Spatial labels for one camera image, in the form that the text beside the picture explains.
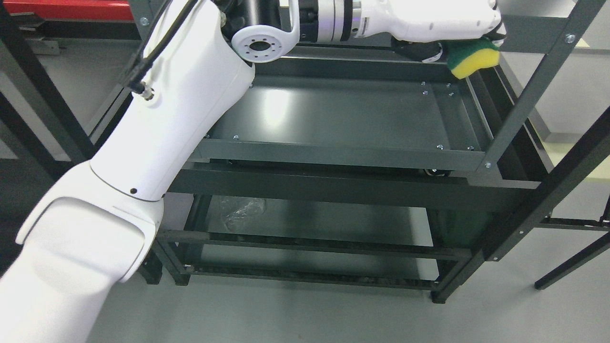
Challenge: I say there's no crumpled clear plastic bag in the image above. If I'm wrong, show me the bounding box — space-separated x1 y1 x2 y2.
219 196 266 232

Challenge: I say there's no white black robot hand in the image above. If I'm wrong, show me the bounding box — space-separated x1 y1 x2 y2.
352 0 507 61

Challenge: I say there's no black metal shelf rack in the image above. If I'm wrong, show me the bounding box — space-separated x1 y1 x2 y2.
1 0 609 272

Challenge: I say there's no green yellow sponge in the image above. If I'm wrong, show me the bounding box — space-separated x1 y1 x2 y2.
445 37 500 80

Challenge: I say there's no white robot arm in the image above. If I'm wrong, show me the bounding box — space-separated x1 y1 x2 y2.
1 0 305 343

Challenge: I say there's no dark grey shelf cart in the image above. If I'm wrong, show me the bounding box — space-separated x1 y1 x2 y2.
86 0 596 304

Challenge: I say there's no red bar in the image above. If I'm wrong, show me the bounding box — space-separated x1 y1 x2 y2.
1 0 133 21

